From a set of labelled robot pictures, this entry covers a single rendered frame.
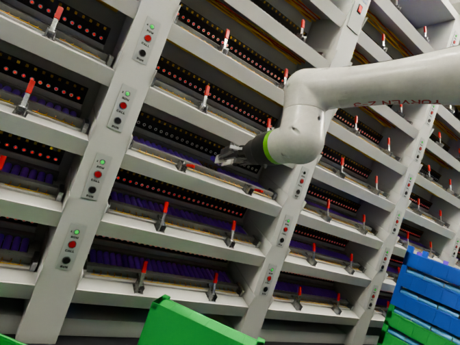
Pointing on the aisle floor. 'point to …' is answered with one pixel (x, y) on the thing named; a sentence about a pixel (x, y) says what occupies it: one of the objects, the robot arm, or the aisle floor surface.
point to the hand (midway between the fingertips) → (224, 159)
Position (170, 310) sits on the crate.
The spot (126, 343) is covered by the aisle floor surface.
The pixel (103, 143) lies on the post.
